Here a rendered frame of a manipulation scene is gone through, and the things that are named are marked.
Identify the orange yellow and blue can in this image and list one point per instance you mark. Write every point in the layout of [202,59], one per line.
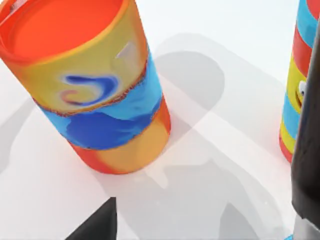
[100,105]

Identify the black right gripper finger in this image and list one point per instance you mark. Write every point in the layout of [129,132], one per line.
[102,222]

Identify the black and grey bottle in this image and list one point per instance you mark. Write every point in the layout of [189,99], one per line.
[308,155]

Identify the red blue yellow striped can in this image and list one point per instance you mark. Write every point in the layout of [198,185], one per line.
[291,120]

